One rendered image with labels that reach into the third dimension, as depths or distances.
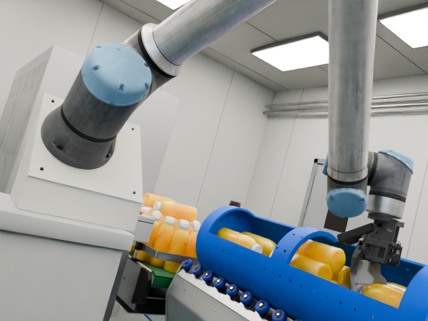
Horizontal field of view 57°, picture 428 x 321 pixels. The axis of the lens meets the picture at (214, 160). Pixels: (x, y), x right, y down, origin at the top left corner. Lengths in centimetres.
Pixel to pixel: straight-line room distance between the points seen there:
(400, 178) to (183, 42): 63
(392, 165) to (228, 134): 566
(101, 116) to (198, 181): 551
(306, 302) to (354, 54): 66
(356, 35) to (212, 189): 587
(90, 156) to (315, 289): 67
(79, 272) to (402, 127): 481
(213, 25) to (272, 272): 71
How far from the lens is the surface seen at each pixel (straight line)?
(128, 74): 92
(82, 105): 94
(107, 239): 99
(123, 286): 181
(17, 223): 94
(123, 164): 112
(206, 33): 98
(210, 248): 147
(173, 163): 616
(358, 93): 84
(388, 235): 110
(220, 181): 664
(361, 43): 81
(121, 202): 105
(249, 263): 130
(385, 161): 110
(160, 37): 102
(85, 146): 100
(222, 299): 142
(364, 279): 110
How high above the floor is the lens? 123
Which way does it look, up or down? 6 degrees up
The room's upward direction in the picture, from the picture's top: 16 degrees clockwise
